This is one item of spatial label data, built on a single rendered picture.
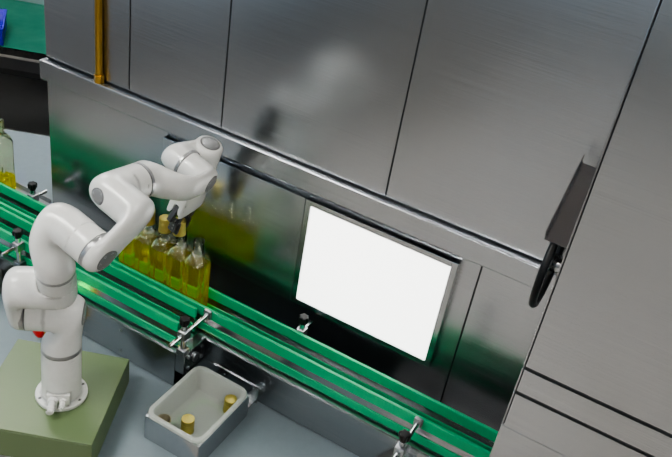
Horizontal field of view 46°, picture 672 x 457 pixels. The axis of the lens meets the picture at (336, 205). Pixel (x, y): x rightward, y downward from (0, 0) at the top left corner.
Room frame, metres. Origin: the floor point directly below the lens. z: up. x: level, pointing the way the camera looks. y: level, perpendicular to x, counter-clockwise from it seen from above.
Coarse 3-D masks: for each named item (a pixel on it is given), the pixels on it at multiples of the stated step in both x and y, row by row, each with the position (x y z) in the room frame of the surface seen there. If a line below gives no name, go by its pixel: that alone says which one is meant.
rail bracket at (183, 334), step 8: (208, 312) 1.66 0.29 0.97; (184, 320) 1.56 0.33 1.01; (200, 320) 1.63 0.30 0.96; (184, 328) 1.57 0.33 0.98; (192, 328) 1.60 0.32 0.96; (184, 336) 1.56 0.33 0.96; (168, 344) 1.52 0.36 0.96; (184, 344) 1.57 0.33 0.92; (176, 352) 1.57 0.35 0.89; (184, 352) 1.56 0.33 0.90
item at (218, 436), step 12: (216, 372) 1.63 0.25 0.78; (228, 372) 1.61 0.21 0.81; (240, 384) 1.60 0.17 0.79; (252, 384) 1.58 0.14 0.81; (252, 396) 1.58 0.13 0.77; (240, 408) 1.49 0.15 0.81; (228, 420) 1.44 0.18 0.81; (240, 420) 1.49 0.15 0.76; (144, 432) 1.39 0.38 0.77; (156, 432) 1.38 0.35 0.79; (168, 432) 1.36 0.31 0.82; (216, 432) 1.39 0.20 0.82; (228, 432) 1.44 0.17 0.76; (168, 444) 1.36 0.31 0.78; (180, 444) 1.35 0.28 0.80; (192, 444) 1.33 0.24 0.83; (204, 444) 1.34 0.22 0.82; (216, 444) 1.40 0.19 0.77; (180, 456) 1.34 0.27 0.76; (192, 456) 1.33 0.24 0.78; (204, 456) 1.35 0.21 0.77
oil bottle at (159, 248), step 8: (160, 240) 1.78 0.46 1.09; (168, 240) 1.78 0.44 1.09; (152, 248) 1.77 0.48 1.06; (160, 248) 1.76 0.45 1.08; (168, 248) 1.77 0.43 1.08; (152, 256) 1.77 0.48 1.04; (160, 256) 1.76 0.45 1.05; (152, 264) 1.77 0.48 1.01; (160, 264) 1.76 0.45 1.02; (152, 272) 1.77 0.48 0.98; (160, 272) 1.76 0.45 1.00; (160, 280) 1.76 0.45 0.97
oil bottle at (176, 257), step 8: (176, 248) 1.75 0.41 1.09; (184, 248) 1.76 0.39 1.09; (168, 256) 1.75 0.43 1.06; (176, 256) 1.74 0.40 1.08; (184, 256) 1.74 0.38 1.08; (168, 264) 1.75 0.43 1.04; (176, 264) 1.74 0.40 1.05; (168, 272) 1.75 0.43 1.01; (176, 272) 1.74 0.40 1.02; (168, 280) 1.75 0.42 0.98; (176, 280) 1.74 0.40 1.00; (176, 288) 1.73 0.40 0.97
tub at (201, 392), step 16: (208, 368) 1.58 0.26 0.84; (176, 384) 1.50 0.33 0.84; (192, 384) 1.55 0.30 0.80; (208, 384) 1.56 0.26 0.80; (224, 384) 1.54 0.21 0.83; (160, 400) 1.44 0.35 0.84; (176, 400) 1.49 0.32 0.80; (192, 400) 1.52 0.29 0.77; (208, 400) 1.53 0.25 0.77; (240, 400) 1.49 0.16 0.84; (176, 416) 1.46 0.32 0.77; (208, 416) 1.48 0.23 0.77; (224, 416) 1.42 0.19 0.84; (176, 432) 1.35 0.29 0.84; (208, 432) 1.36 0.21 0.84
